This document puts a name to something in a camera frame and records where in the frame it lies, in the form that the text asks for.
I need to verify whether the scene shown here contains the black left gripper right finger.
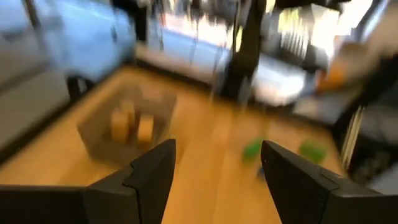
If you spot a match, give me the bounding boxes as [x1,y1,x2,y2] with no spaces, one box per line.
[261,139,398,224]

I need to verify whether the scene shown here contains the dark grey cabinet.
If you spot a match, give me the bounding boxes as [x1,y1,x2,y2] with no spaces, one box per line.
[332,52,398,187]

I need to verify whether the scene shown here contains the green toy brick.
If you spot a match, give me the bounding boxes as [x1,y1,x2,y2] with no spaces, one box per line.
[242,139,264,161]
[298,141,327,164]

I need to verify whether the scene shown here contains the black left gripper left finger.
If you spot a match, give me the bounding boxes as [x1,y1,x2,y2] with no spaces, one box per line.
[83,138,177,224]

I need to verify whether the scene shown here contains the plain wooden block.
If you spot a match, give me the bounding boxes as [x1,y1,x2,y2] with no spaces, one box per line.
[110,107,131,144]
[136,114,155,146]

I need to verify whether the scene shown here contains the grey translucent plastic container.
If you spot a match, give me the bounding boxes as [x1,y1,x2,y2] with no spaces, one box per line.
[76,83,178,167]

